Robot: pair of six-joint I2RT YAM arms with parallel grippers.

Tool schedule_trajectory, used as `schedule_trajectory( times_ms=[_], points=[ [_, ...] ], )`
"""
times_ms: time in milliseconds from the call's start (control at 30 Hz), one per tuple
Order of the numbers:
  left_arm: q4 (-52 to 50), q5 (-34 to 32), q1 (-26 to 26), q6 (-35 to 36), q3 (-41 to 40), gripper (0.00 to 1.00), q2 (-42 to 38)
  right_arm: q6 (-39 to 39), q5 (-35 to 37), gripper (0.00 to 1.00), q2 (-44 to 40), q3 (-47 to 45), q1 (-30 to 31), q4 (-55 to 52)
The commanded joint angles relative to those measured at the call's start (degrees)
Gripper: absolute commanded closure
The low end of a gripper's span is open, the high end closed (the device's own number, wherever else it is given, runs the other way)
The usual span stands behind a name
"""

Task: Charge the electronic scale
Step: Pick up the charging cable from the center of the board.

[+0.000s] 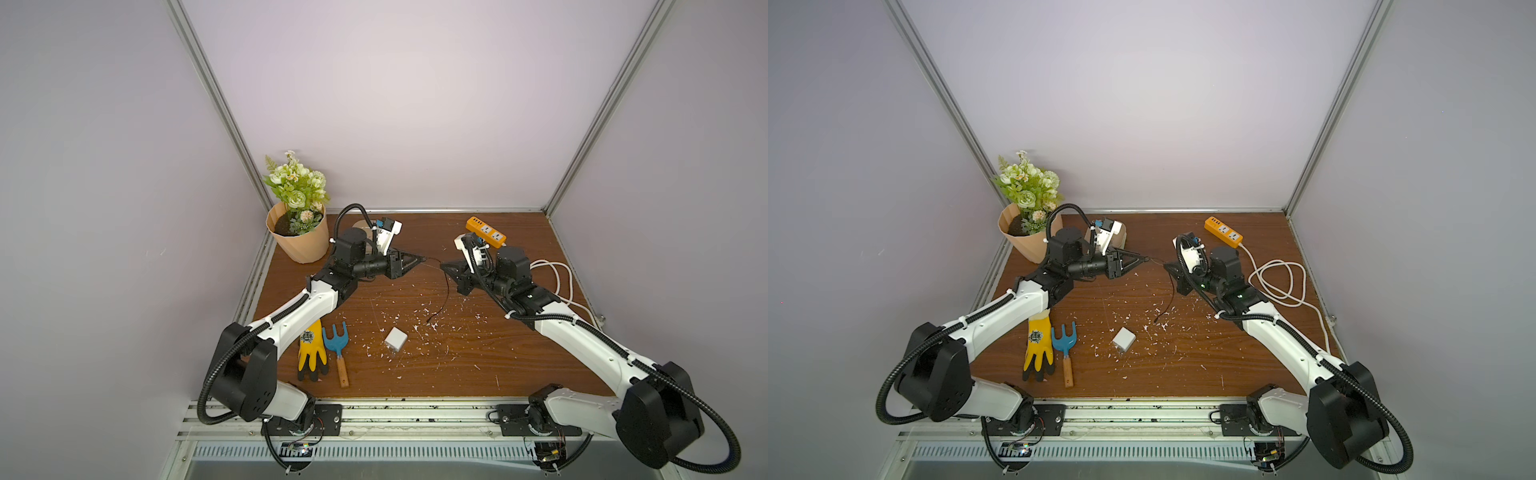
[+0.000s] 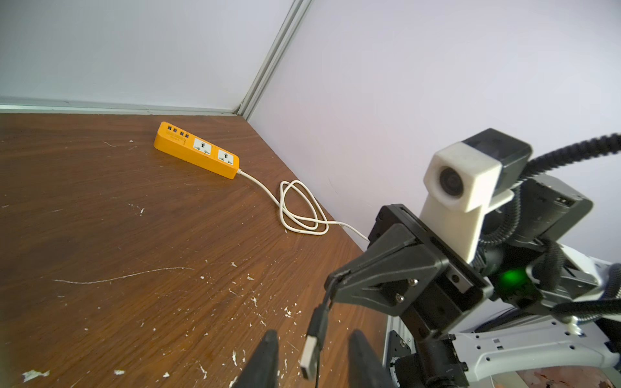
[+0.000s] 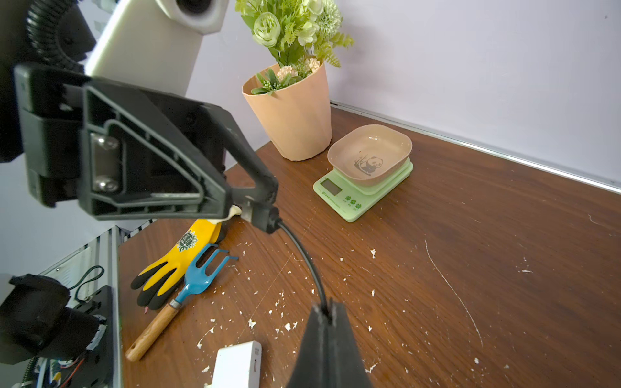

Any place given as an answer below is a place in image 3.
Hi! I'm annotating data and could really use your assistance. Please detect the green white artificial flowers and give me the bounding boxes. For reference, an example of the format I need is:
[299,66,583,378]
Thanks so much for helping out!
[234,0,354,95]

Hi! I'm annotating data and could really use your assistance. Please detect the black usb cable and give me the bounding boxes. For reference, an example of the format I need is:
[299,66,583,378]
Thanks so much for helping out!
[276,220,333,316]

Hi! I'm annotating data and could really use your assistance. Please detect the green electronic scale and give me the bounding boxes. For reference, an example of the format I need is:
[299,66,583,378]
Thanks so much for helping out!
[313,158,413,222]

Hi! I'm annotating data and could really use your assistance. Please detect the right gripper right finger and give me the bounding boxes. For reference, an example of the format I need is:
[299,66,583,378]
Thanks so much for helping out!
[287,302,372,387]

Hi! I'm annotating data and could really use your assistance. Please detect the beige flower pot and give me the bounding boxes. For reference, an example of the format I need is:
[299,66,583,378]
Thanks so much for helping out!
[243,65,332,161]

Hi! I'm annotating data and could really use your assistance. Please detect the blue garden fork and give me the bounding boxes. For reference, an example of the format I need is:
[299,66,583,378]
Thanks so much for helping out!
[125,244,238,362]

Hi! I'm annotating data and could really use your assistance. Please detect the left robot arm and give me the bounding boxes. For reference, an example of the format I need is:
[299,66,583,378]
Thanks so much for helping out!
[1,1,227,166]

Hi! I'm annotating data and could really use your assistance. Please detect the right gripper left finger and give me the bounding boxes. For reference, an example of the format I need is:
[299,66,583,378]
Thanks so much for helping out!
[14,63,279,233]

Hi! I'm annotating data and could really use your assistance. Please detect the white usb charger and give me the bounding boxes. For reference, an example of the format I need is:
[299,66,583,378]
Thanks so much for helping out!
[204,341,262,388]

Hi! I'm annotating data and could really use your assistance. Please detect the yellow black garden glove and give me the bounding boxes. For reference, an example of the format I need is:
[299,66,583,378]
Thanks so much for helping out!
[130,220,226,310]

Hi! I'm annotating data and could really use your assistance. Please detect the beige panda bowl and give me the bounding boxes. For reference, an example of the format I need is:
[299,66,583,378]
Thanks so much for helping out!
[328,124,412,187]

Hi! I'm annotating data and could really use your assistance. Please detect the aluminium mounting rail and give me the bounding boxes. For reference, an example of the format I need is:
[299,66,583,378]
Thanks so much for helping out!
[42,220,153,387]

